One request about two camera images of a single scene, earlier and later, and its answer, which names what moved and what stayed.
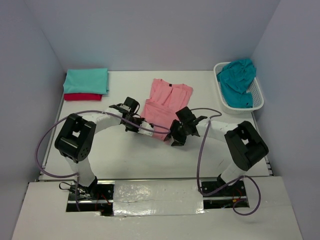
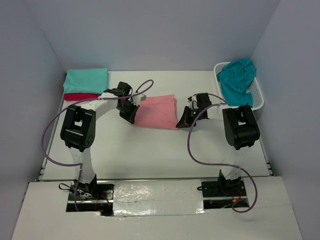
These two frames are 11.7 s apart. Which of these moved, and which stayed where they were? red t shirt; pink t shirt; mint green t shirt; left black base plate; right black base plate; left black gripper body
Moved: left black gripper body; pink t shirt
Stayed: red t shirt; mint green t shirt; right black base plate; left black base plate
